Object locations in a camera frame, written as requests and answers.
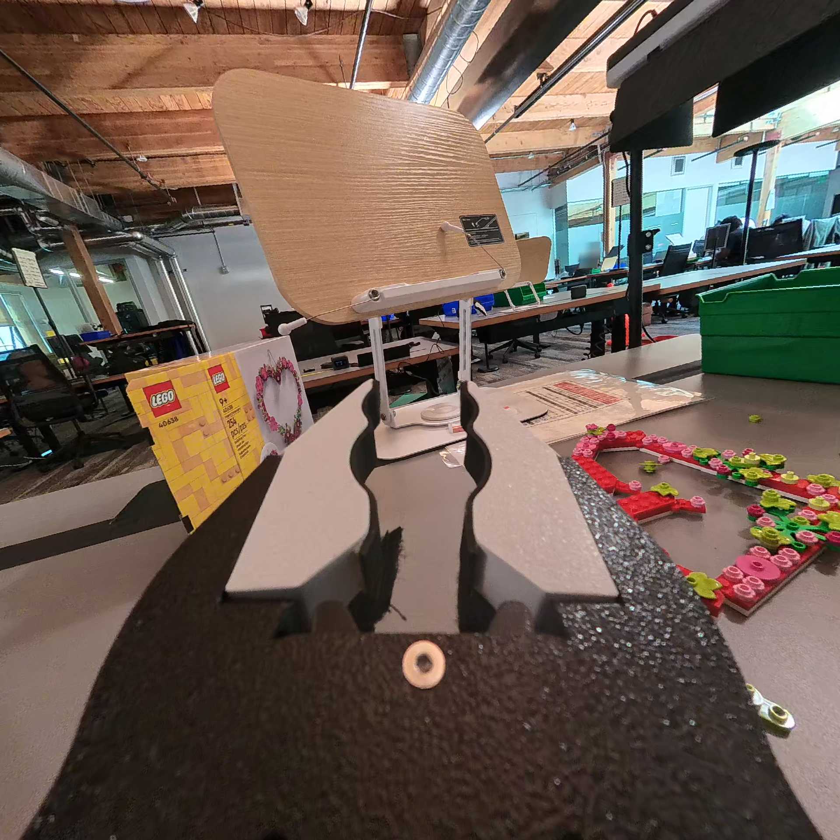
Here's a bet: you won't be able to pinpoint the long office desk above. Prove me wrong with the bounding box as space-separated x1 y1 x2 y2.
420 281 660 332

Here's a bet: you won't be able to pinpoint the yellow lego box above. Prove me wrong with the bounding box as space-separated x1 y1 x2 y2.
125 335 315 532

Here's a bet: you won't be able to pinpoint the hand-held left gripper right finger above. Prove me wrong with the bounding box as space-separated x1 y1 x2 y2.
458 381 622 637

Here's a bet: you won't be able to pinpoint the black computer monitor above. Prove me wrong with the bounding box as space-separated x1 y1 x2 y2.
748 220 805 263

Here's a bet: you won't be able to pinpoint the silver ventilation duct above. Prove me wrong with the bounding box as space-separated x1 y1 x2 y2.
406 0 493 106

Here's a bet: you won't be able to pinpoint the white sign board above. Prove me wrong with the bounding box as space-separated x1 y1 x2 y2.
10 248 48 290

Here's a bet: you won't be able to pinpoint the black overhead frame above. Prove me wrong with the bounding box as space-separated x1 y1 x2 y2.
605 0 840 352

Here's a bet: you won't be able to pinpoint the green plastic bin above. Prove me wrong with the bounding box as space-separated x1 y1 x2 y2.
697 268 840 385

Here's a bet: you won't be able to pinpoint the small green bins on desk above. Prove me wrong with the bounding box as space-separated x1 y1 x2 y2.
492 282 547 309

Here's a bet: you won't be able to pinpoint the clear plastic instruction bag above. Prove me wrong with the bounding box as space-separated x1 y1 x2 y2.
486 369 713 447

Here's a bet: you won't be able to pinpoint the red lego heart wreath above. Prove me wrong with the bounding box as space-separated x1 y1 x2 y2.
571 423 840 618

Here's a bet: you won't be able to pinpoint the black office chair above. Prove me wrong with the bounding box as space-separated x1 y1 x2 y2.
0 344 106 470

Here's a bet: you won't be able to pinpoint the lime green lego leaf piece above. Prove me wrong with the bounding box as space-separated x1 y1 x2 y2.
747 682 796 731

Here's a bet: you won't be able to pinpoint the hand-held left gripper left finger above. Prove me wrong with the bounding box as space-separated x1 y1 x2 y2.
223 379 403 634

